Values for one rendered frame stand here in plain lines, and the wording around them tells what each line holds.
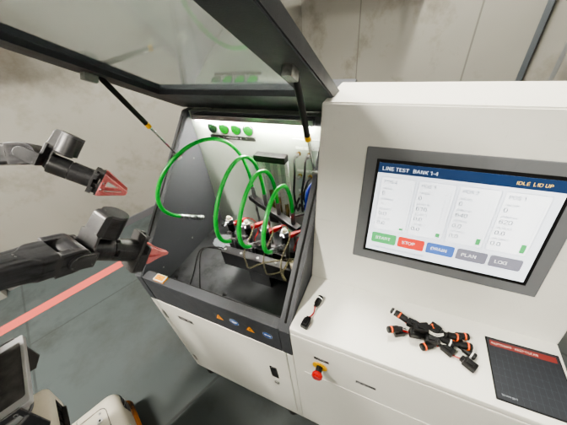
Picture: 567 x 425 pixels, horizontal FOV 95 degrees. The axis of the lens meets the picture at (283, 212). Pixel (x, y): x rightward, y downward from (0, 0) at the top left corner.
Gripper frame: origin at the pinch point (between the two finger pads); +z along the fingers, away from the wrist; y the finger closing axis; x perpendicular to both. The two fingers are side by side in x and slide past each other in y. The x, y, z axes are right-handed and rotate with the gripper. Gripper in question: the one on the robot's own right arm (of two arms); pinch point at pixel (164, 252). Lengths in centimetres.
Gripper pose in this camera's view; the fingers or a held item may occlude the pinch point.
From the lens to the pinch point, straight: 83.7
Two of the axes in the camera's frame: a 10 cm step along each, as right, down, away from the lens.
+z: 5.1, 1.8, 8.4
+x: -7.7, -3.3, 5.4
